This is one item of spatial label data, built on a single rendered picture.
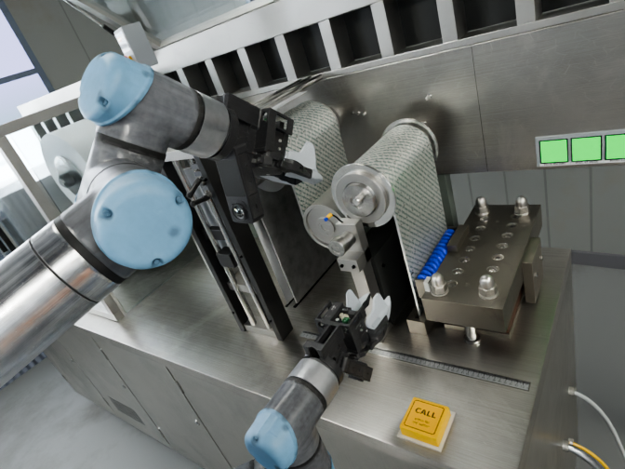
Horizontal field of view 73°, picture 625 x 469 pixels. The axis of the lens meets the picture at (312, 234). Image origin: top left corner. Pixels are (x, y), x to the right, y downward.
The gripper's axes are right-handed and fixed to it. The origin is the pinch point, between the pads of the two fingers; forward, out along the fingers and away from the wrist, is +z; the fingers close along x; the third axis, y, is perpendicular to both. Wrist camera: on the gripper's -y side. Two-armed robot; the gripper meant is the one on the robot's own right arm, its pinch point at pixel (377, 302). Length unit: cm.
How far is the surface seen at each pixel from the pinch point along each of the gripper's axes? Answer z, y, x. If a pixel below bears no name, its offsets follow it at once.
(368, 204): 11.6, 15.4, 3.4
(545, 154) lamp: 45, 9, -23
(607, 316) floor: 127, -109, -30
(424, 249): 22.9, -3.1, -0.5
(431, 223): 29.0, 0.3, -0.5
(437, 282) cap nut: 11.4, -2.8, -7.6
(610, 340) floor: 113, -109, -32
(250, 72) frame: 47, 42, 55
